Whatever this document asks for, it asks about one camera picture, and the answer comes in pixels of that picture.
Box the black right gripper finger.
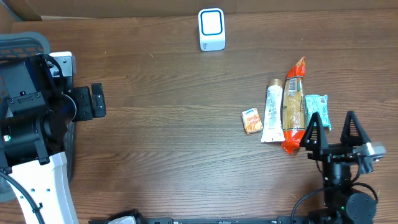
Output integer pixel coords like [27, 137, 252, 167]
[340, 111, 371, 146]
[300, 113, 328, 152]

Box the red spaghetti packet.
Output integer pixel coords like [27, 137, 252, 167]
[281, 57, 306, 154]

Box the teal wet wipes packet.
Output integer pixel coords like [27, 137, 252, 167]
[305, 95, 332, 131]

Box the white tube gold cap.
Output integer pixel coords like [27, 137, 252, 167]
[261, 79, 285, 143]

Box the small orange tissue packet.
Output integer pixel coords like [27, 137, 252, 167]
[241, 108, 263, 134]

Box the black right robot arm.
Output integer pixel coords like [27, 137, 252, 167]
[290, 111, 386, 223]

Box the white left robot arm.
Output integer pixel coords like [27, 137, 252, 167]
[1, 52, 106, 223]

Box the white barcode scanner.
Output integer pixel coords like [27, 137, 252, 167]
[198, 8, 226, 52]

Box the grey plastic shopping basket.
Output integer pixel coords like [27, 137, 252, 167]
[0, 31, 77, 203]

